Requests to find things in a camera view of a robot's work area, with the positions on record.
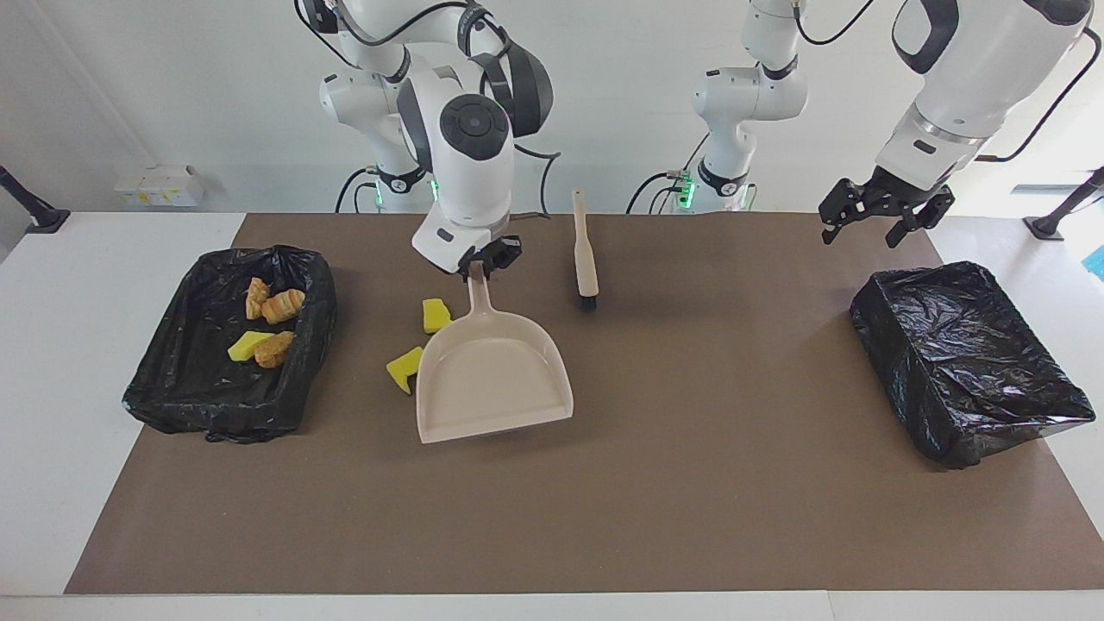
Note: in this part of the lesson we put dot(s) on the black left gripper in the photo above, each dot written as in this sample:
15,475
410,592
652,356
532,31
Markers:
893,194

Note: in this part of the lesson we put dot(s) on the beige plastic dustpan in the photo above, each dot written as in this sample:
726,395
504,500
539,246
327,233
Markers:
492,379

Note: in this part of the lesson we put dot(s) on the beige toast slice toy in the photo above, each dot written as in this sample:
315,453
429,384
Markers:
256,297

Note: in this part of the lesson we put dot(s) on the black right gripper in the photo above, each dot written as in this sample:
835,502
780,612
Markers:
496,252

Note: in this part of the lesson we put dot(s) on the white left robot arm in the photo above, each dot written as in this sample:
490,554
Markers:
992,60

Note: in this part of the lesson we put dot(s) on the black bag lined bin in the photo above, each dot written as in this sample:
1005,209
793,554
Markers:
181,388
966,362

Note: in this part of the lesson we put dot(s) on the black stand leg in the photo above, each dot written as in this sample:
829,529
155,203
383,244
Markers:
1056,216
39,211

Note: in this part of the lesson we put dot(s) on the blue object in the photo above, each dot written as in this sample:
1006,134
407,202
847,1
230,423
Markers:
1097,261

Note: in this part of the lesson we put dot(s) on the striped round bread toy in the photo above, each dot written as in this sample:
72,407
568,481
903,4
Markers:
285,306

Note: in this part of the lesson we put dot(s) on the beige brush black bristles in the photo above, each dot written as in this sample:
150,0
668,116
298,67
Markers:
586,259

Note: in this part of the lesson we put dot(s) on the brown table mat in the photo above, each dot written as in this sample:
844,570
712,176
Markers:
431,517

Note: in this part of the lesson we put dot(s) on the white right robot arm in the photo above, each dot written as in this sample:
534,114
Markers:
474,172

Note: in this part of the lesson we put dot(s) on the yellow notched sponge piece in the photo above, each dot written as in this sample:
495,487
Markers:
402,369

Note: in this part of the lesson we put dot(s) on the yellow sponge block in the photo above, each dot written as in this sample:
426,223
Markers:
435,316

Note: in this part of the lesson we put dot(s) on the brown bread loaf toy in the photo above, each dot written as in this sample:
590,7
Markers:
276,350

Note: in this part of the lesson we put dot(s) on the white wall socket boxes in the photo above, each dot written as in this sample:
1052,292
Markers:
159,185

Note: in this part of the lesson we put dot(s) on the yellow sponge wedge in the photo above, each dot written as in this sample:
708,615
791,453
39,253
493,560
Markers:
246,347

